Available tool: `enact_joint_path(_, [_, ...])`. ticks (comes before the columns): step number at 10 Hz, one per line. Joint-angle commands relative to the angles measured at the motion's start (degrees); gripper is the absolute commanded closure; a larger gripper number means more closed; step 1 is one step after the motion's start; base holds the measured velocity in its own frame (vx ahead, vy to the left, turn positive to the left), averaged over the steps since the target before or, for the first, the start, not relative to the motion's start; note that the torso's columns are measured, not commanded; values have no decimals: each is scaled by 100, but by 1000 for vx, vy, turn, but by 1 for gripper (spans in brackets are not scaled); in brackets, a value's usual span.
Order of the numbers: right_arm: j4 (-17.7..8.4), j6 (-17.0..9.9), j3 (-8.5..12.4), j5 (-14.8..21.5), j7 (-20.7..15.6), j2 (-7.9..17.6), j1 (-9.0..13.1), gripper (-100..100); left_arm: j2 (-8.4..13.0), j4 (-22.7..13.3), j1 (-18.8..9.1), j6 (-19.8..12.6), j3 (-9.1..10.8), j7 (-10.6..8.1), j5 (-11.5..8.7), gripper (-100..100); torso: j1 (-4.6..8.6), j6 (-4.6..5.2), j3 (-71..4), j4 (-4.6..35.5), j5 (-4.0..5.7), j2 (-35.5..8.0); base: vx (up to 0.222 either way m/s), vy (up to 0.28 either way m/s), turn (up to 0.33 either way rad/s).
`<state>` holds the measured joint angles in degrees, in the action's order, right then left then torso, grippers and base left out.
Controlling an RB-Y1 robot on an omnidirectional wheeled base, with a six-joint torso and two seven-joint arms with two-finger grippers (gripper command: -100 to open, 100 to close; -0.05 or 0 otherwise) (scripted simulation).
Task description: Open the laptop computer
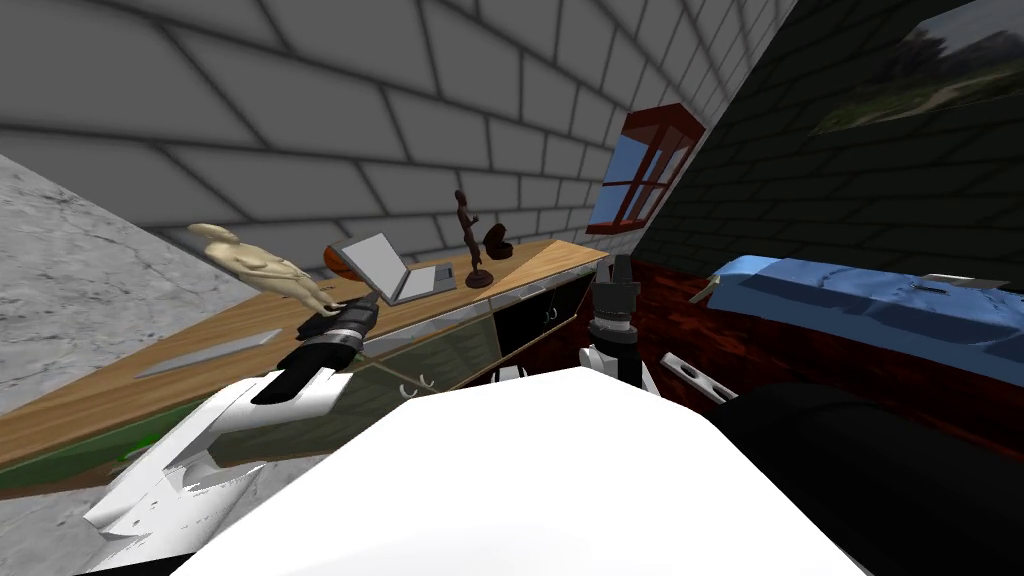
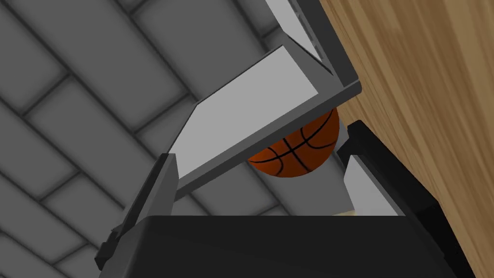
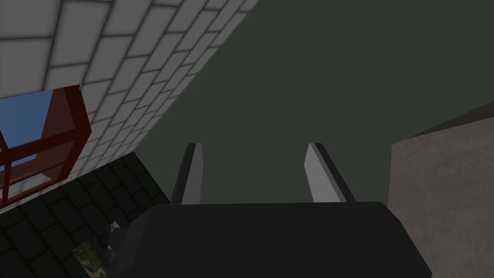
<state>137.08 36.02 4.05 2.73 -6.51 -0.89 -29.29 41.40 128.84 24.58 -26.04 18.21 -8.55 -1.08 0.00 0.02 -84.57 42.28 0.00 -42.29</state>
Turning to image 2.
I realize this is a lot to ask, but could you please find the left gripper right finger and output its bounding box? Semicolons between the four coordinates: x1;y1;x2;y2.
337;119;457;233

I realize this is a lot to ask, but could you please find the orange basketball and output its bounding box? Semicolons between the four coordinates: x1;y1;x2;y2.
247;108;341;179

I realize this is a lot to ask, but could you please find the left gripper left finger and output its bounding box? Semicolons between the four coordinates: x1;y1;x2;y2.
94;153;179;271

